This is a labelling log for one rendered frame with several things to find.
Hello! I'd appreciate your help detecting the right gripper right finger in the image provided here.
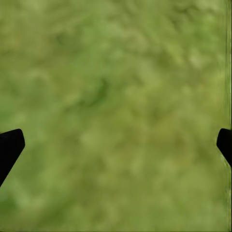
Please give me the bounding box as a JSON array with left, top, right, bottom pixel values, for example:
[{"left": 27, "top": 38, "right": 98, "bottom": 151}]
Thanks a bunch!
[{"left": 217, "top": 128, "right": 232, "bottom": 167}]

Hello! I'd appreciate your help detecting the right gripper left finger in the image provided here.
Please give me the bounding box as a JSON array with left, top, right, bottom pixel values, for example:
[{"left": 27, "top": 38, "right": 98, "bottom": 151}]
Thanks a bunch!
[{"left": 0, "top": 129, "right": 25, "bottom": 187}]

